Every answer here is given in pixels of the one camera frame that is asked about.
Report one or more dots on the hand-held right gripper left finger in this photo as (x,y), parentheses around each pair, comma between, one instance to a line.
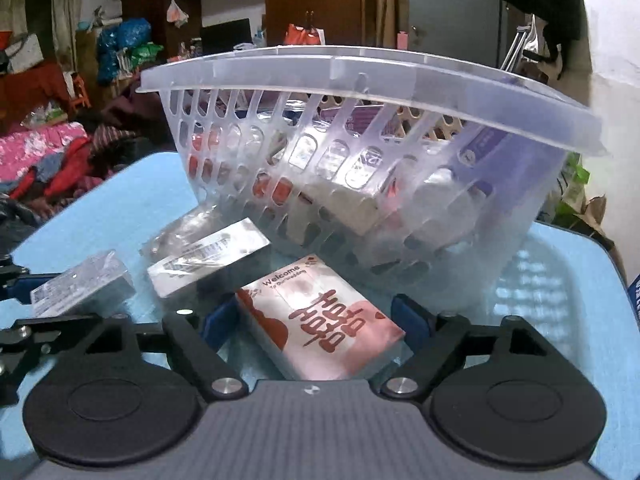
(216,322)

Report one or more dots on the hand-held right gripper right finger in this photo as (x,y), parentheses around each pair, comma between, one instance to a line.
(412,316)

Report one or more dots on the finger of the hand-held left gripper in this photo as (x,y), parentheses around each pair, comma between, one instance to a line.
(21,287)
(45,331)

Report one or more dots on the pink tissue pack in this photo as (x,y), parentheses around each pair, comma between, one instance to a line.
(320,315)

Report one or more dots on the white roll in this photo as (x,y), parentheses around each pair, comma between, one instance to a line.
(440,205)

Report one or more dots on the white tissue pack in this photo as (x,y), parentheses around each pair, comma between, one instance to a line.
(345,206)

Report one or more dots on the red item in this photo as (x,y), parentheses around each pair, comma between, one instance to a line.
(272,191)

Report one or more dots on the red snack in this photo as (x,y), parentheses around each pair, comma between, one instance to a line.
(204,160)

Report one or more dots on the purple cardboard box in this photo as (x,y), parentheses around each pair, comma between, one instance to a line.
(482,145)

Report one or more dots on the white plastic basket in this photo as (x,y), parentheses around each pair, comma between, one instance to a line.
(400,90)

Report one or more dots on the clear plastic wrapped packet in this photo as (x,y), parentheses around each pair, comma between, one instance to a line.
(185,227)

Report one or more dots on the pink floral blanket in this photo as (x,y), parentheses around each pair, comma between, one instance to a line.
(40,147)

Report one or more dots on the red plaid garment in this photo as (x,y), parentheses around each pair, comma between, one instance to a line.
(85,160)

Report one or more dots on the red sofa cover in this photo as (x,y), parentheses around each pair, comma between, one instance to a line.
(30,95)

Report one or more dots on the red plastic stool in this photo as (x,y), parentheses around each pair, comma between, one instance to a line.
(81,91)

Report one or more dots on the green and white bag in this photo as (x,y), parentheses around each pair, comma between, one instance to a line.
(572,185)

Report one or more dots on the maroon garment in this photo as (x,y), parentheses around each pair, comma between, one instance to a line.
(145,120)

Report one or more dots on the blue tote bag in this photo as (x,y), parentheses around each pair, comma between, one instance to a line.
(635,297)

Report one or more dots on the polka dot gift bag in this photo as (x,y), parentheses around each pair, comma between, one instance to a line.
(24,54)

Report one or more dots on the blue plastic bags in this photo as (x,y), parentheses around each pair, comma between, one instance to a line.
(122,42)

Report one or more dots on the green plastic bag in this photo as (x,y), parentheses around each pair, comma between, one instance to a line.
(147,54)

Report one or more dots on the pink strip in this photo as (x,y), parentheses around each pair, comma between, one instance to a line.
(404,41)

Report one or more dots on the beige curtain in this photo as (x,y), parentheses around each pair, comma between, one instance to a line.
(67,15)

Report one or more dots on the metal crutches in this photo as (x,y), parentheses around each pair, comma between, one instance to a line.
(517,50)

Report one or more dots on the black monitor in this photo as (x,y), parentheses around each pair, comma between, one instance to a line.
(225,36)

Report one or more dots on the orange red bag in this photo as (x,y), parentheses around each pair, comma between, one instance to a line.
(302,35)

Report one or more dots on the grey door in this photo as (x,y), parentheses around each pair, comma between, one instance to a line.
(450,10)

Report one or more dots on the orange and white plastic bag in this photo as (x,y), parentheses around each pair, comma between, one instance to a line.
(176,10)

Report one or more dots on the black hanging garment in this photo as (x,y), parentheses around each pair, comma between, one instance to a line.
(540,0)

